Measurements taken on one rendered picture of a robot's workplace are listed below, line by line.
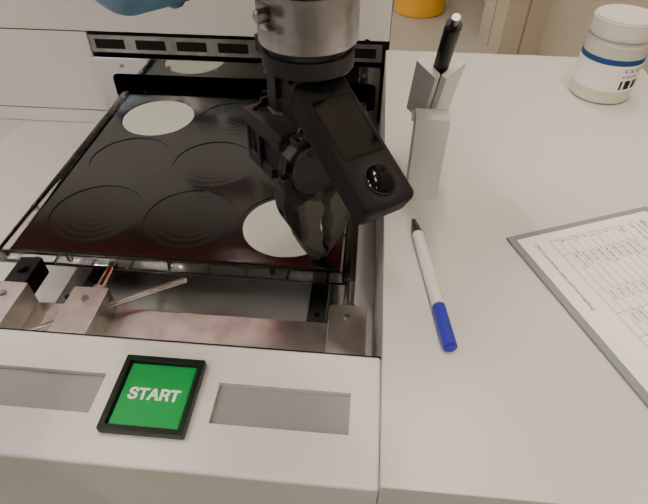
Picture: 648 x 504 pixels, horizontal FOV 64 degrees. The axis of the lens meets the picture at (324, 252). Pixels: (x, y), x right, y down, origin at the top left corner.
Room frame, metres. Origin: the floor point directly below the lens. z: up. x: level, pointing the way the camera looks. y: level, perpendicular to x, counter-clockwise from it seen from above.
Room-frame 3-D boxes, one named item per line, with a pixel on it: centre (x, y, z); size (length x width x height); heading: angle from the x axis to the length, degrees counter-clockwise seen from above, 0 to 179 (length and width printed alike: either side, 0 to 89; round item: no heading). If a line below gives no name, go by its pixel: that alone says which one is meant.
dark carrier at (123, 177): (0.55, 0.14, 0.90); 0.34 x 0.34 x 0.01; 85
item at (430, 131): (0.42, -0.09, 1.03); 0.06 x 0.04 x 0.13; 175
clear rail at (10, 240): (0.56, 0.32, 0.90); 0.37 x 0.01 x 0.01; 175
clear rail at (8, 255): (0.37, 0.16, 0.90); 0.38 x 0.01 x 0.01; 85
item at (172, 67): (0.76, 0.13, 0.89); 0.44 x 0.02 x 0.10; 85
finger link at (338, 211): (0.40, 0.00, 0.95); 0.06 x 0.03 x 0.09; 35
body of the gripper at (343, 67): (0.40, 0.02, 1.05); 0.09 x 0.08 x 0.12; 35
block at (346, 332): (0.27, -0.02, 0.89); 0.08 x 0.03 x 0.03; 175
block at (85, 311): (0.29, 0.22, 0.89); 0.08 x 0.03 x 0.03; 175
